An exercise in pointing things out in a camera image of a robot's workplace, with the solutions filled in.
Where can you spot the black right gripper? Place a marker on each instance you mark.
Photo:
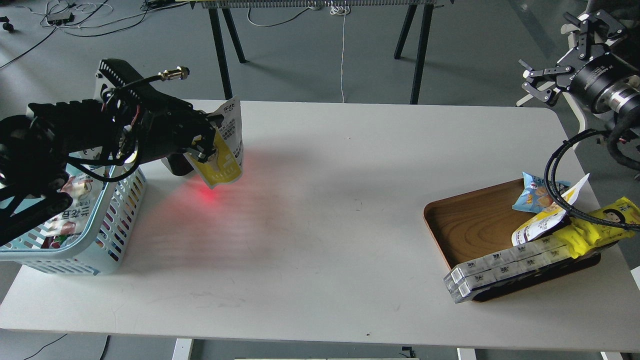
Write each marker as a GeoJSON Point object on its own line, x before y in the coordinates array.
{"type": "Point", "coordinates": [603, 84]}

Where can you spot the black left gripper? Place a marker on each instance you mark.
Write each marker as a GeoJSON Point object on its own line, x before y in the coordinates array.
{"type": "Point", "coordinates": [162, 124]}

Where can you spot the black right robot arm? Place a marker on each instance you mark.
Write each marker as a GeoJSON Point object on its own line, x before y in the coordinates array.
{"type": "Point", "coordinates": [624, 128]}

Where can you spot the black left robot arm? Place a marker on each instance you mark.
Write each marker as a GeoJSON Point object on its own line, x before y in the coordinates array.
{"type": "Point", "coordinates": [37, 147]}

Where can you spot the snacks inside basket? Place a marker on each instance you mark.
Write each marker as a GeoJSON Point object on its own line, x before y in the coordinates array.
{"type": "Point", "coordinates": [67, 226]}

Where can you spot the blue snack bag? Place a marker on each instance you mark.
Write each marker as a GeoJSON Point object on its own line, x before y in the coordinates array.
{"type": "Point", "coordinates": [535, 196]}

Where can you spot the light blue plastic basket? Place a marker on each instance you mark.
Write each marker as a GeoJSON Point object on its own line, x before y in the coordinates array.
{"type": "Point", "coordinates": [101, 247]}

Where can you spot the yellow snack bar package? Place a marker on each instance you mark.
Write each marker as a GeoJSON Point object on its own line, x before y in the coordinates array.
{"type": "Point", "coordinates": [581, 236]}

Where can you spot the silver boxed snack pack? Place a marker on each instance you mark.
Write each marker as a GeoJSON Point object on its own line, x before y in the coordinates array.
{"type": "Point", "coordinates": [505, 271]}

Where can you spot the black barcode scanner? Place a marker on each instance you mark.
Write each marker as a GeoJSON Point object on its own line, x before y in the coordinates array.
{"type": "Point", "coordinates": [177, 164]}

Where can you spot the black table legs right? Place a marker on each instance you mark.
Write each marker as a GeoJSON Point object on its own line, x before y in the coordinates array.
{"type": "Point", "coordinates": [422, 43]}

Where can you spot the brown wooden tray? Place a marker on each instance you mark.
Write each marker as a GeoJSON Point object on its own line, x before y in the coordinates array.
{"type": "Point", "coordinates": [475, 224]}

